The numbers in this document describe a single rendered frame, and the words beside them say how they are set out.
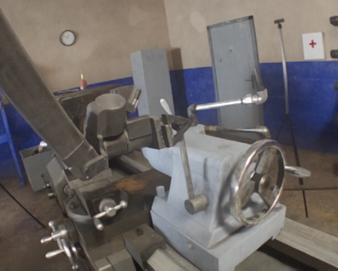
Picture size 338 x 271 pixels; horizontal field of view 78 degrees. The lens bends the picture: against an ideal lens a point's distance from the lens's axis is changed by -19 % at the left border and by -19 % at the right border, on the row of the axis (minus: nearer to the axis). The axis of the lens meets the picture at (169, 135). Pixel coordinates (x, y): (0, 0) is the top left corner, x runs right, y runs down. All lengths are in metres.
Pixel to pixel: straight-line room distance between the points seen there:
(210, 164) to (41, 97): 0.43
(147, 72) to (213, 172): 4.44
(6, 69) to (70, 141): 0.16
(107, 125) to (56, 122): 0.11
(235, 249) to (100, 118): 0.46
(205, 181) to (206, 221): 0.11
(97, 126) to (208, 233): 0.39
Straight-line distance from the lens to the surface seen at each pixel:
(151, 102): 5.02
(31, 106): 0.34
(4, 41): 0.30
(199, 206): 0.63
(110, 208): 0.75
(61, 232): 0.96
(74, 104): 1.62
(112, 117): 0.44
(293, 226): 0.91
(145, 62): 4.99
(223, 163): 0.60
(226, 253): 0.65
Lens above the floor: 1.38
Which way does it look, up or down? 15 degrees down
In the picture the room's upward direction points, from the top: 8 degrees counter-clockwise
